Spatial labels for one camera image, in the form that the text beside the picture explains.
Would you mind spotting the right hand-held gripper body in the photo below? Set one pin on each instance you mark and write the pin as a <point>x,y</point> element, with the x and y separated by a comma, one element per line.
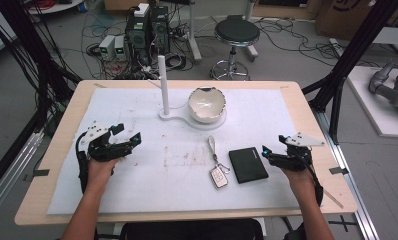
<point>293,156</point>

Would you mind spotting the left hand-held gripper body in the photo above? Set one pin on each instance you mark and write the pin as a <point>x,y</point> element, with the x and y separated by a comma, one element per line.
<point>105,151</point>

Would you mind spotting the black wallet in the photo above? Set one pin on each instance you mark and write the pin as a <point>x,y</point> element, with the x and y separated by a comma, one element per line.
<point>248,165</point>

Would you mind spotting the white stand with pole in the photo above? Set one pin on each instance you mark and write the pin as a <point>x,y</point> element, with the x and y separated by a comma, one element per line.
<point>163,86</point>

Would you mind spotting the white bowl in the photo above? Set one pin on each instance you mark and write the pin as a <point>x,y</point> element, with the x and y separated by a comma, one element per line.
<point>205,106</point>

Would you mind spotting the person's left hand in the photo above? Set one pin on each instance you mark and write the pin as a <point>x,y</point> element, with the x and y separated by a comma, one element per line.
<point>100,173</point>

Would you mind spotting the person's right hand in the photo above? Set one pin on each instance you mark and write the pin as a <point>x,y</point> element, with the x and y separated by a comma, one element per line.
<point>298,181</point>

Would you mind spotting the black tape piece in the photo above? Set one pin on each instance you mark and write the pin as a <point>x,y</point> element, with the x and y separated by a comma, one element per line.
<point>41,172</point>
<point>338,170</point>

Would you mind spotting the white table mat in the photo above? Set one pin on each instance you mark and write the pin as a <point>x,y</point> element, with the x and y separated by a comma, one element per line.
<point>147,186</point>

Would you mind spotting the grey power supply box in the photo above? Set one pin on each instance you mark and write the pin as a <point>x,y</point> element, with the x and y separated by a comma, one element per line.
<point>119,46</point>
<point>106,46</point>

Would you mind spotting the white platform board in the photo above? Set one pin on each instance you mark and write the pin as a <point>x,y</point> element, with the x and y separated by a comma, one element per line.
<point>373,110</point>

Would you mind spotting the black computer tower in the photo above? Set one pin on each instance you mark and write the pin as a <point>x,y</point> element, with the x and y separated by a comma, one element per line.
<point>159,28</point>
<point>138,38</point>

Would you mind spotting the black round stool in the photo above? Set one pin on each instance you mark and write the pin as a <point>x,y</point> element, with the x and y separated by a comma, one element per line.
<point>237,31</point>

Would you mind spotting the white table leg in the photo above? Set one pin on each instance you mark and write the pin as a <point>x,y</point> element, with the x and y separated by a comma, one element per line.
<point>193,36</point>

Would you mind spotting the small white box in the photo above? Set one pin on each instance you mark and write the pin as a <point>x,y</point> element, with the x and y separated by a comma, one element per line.
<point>141,10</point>

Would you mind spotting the cardboard box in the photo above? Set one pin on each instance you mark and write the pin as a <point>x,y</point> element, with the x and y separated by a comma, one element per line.
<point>340,16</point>

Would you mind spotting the aluminium rail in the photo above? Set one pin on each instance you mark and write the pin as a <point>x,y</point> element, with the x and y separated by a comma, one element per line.
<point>350,186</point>
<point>10,180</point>

